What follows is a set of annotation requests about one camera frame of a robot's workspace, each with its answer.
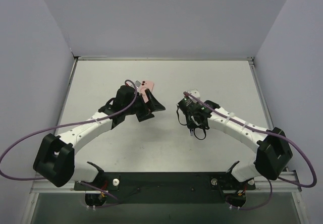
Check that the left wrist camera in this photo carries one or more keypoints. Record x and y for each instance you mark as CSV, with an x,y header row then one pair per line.
x,y
137,84

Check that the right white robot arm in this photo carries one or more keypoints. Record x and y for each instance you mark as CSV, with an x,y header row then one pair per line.
x,y
272,151

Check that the aluminium frame rail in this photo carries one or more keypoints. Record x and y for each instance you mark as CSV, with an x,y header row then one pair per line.
x,y
164,144

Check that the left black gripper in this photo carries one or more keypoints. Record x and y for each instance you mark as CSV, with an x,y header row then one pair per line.
x,y
146,107

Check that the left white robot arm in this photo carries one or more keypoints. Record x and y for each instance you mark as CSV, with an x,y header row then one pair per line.
x,y
55,159

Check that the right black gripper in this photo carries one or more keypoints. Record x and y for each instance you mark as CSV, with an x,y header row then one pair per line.
x,y
192,118

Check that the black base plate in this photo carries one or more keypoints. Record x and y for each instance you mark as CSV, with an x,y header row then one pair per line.
x,y
163,188

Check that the pink phone case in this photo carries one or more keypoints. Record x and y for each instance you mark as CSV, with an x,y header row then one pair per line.
x,y
143,86

